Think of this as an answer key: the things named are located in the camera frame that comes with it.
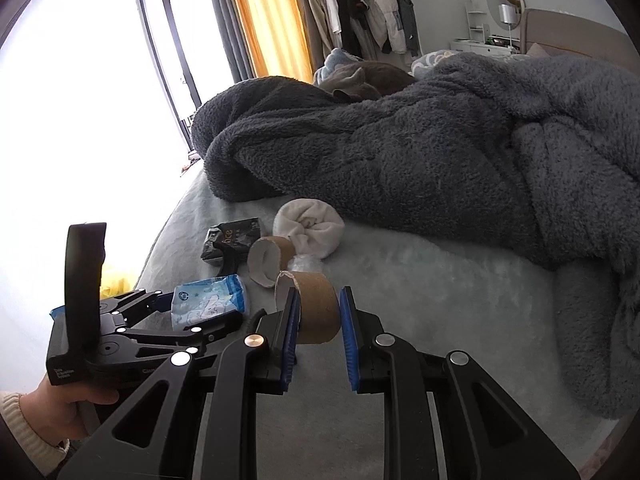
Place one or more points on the beige bed headboard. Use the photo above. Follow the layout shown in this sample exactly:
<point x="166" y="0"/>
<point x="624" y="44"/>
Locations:
<point x="575" y="35"/>

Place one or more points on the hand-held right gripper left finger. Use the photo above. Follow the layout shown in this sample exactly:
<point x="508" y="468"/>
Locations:
<point x="290" y="360"/>

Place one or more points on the black snack wrapper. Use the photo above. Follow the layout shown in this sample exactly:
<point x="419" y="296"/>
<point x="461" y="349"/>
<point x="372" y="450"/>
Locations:
<point x="232" y="237"/>

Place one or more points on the light green bed sheet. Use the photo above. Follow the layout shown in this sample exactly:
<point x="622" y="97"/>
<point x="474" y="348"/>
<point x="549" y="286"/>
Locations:
<point x="450" y="290"/>

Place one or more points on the white sock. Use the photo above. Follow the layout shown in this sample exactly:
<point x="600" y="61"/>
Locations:
<point x="310" y="227"/>

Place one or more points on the beige hanging coat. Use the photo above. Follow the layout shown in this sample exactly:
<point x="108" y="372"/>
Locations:
<point x="320" y="15"/>

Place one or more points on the white hanging jacket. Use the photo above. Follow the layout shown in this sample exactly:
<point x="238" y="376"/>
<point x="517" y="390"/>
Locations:
<point x="382" y="15"/>

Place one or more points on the black window door frame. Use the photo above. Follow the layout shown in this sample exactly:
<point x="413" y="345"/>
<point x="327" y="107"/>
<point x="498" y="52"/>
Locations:
<point x="186" y="50"/>

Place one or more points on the white dresser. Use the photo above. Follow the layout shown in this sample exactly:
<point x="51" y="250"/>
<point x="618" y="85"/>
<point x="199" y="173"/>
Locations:
<point x="475" y="46"/>

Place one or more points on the grey fleece blanket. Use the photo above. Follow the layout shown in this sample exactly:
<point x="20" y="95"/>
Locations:
<point x="425" y="160"/>

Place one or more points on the silver table lamp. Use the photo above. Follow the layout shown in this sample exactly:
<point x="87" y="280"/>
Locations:
<point x="507" y="14"/>

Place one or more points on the person's left hand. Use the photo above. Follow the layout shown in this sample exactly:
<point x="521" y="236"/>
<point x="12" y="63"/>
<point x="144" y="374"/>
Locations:
<point x="55" y="405"/>

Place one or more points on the white small shelf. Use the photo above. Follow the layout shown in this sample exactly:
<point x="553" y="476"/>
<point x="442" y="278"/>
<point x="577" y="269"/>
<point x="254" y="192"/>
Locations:
<point x="475" y="20"/>

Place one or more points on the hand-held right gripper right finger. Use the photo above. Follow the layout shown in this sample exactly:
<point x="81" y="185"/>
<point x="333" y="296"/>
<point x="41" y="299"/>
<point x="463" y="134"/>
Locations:
<point x="350" y="355"/>

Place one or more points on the crumpled clear plastic wrap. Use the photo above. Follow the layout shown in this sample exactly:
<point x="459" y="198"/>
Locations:
<point x="306" y="264"/>

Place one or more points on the yellow plastic bag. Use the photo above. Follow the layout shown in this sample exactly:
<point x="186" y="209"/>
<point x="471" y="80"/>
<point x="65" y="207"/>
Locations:
<point x="119" y="277"/>

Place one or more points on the grey blue hanging jacket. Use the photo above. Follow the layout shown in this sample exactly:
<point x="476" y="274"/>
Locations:
<point x="407" y="15"/>

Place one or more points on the grey curtain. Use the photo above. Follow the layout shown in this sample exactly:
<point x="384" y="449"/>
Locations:
<point x="227" y="15"/>

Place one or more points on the person's left forearm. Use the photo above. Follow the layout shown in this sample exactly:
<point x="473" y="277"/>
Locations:
<point x="22" y="432"/>

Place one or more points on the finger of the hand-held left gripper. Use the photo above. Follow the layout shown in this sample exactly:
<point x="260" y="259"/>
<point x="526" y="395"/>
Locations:
<point x="137" y="302"/>
<point x="210" y="330"/>

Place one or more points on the light blue printed blanket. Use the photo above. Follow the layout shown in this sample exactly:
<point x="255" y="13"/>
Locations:
<point x="335" y="60"/>

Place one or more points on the brown cardboard roll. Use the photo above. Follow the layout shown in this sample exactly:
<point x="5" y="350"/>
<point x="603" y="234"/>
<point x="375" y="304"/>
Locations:
<point x="315" y="305"/>

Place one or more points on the blue tissue packet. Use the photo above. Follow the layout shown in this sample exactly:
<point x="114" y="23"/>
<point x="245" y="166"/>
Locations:
<point x="210" y="300"/>

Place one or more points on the yellow curtain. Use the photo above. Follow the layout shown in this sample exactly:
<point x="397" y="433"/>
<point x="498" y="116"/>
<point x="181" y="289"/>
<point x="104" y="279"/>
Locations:
<point x="265" y="15"/>

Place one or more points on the cardboard roll white inside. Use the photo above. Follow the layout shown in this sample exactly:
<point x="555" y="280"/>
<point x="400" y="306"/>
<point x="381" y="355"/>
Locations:
<point x="267" y="262"/>

